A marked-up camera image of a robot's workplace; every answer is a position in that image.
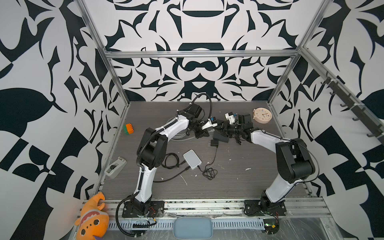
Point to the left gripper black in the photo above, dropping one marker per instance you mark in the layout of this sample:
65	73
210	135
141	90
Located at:
204	133

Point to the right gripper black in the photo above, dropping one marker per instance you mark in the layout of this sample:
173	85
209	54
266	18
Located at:
229	124

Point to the black switch box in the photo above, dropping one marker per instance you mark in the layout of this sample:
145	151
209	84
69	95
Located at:
221	138

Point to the white network switch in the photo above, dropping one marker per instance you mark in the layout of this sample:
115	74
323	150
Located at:
192	159

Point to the black power adapter with cable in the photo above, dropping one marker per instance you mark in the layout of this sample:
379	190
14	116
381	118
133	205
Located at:
208	171

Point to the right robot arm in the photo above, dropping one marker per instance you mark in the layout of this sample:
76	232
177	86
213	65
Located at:
294	162

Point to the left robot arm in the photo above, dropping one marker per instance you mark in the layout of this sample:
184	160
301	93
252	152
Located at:
153	148

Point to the orange green toy block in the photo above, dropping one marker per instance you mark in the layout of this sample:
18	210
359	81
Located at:
128	129

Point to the grey tape dispenser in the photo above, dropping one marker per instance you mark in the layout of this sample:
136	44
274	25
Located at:
113	169

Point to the grey blue cushion pad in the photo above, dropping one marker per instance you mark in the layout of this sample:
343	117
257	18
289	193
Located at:
193	228

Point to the orange plush fish toy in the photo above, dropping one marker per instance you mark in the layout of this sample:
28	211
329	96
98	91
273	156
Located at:
93	222

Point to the black wall hook rail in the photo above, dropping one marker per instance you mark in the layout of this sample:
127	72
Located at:
351	102

